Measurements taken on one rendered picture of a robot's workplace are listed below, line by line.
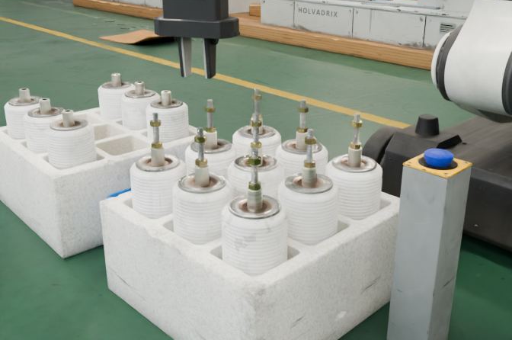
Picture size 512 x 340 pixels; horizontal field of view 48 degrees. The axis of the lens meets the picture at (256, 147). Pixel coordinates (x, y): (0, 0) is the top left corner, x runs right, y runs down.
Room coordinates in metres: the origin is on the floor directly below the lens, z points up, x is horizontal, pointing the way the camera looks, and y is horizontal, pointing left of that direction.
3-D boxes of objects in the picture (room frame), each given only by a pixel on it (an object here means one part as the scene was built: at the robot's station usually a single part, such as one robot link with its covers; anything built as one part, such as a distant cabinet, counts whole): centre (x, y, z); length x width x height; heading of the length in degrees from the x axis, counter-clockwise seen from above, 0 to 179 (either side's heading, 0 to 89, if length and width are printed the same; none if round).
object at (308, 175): (0.82, -0.08, 0.26); 0.02 x 0.02 x 0.03
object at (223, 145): (0.99, 0.08, 0.25); 0.08 x 0.08 x 0.01
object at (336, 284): (0.91, 0.00, 0.09); 0.39 x 0.39 x 0.18; 44
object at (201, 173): (0.83, 0.08, 0.26); 0.02 x 0.02 x 0.03
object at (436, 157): (0.75, -0.26, 0.32); 0.04 x 0.04 x 0.02
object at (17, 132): (1.30, 0.54, 0.16); 0.10 x 0.10 x 0.18
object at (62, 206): (1.29, 0.37, 0.09); 0.39 x 0.39 x 0.18; 41
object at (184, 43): (0.83, 0.11, 0.45); 0.03 x 0.02 x 0.06; 163
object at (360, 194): (0.91, -0.17, 0.16); 0.10 x 0.10 x 0.18
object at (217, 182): (0.83, 0.08, 0.25); 0.08 x 0.08 x 0.01
